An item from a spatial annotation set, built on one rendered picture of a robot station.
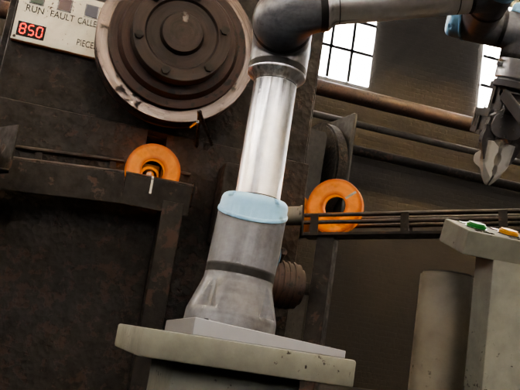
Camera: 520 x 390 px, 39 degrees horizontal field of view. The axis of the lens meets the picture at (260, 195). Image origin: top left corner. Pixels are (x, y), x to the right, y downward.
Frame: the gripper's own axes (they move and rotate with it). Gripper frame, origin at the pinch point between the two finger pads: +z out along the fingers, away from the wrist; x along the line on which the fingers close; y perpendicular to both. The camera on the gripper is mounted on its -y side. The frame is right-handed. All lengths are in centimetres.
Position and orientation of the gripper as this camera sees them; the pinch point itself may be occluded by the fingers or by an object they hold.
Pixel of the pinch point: (490, 179)
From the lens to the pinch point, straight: 156.4
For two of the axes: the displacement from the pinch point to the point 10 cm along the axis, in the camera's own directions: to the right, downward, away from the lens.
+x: -9.5, -1.9, -2.5
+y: -2.1, -1.9, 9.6
